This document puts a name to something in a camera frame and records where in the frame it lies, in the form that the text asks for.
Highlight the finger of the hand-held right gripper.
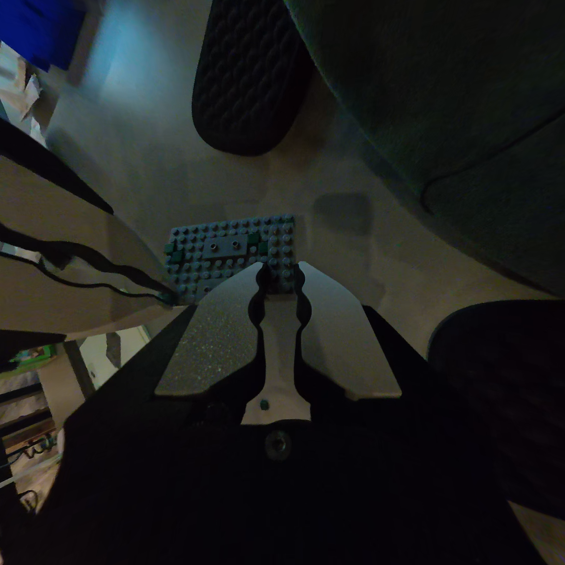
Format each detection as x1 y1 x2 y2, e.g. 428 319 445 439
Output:
0 256 186 341
0 154 173 294

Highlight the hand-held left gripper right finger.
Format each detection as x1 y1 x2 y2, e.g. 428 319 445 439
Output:
293 260 402 401

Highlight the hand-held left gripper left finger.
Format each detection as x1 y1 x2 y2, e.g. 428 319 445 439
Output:
154 262 271 397

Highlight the grey long building brick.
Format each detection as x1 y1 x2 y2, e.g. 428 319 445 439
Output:
266 215 297 295

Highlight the grey studded building baseplate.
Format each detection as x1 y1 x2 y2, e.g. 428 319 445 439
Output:
163 213 297 306

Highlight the blue plastic bin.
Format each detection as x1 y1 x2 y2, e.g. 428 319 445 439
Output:
0 0 87 72

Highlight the black honeycomb cushion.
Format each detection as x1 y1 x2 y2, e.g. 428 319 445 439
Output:
192 0 316 156

